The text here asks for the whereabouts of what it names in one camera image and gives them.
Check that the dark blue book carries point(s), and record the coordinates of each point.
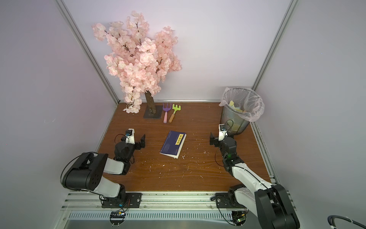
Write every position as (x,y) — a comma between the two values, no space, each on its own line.
(173,144)

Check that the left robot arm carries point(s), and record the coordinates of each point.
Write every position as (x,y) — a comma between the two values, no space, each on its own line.
(86,173)

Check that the aluminium front rail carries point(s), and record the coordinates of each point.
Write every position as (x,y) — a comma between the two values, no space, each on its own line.
(151,200)

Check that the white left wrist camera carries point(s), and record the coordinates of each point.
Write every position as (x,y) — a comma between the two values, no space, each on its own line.
(129,136)

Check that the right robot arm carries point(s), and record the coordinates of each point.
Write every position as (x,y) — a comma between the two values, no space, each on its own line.
(270,203)

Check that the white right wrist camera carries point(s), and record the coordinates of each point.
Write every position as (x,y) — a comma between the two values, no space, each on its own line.
(222,132)

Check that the clear plastic bin liner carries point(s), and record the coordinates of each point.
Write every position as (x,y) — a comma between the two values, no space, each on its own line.
(243,102)

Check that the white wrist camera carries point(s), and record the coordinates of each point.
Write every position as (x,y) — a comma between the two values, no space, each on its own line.
(129,136)
(222,132)

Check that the dark square tree base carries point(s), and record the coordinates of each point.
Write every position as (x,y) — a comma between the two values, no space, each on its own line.
(157,115)

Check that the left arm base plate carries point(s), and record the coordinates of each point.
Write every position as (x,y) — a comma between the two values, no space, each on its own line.
(127,200)

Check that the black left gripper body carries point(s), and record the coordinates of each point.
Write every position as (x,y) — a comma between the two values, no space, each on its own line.
(130,149)

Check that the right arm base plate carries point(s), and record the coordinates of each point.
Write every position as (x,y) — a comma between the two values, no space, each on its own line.
(224,200)

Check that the purple garden fork toy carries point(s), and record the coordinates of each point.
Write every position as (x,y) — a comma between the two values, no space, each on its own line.
(166,108)

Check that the green garden rake toy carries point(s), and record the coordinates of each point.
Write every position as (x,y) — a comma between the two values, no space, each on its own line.
(175,109)

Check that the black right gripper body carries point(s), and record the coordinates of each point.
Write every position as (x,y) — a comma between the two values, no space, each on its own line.
(216,140)

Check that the pink cherry blossom tree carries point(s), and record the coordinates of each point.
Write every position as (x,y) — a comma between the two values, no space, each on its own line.
(141,63)

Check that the black mesh waste bin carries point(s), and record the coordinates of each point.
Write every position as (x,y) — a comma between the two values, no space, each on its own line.
(231,117)

